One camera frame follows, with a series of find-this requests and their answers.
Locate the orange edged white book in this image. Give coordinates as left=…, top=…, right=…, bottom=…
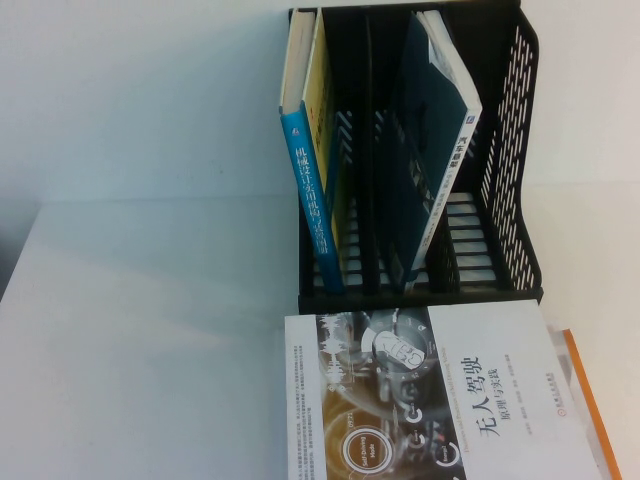
left=543, top=325, right=624, bottom=480

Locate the blue spine yellow cover book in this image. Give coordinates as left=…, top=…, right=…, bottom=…
left=278, top=7, right=351, bottom=296

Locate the black plastic book stand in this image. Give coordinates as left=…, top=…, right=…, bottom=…
left=287, top=0, right=546, bottom=317

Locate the white self-driving car book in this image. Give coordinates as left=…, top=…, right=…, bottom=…
left=283, top=298, right=609, bottom=480

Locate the teal cover white spine book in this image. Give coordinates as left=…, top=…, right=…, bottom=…
left=377, top=9, right=484, bottom=296

